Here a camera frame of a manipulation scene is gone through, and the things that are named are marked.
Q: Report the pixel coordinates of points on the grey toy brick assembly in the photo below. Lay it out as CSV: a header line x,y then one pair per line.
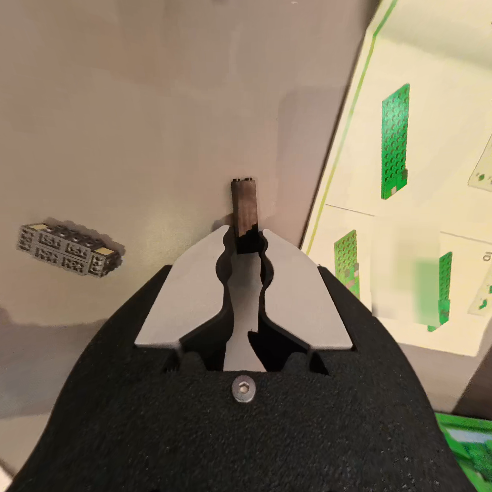
x,y
69,248

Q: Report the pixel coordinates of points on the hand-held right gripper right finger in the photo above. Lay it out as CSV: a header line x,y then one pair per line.
x,y
303,299

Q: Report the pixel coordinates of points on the toy brick instruction booklet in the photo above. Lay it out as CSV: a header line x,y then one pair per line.
x,y
422,153

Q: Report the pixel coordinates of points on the green cardboard box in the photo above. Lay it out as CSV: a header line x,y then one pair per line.
x,y
471,446

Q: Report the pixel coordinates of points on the long black toy brick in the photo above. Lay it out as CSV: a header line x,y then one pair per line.
x,y
245,207

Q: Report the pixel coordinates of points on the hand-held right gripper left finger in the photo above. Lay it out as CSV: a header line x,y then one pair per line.
x,y
180,299

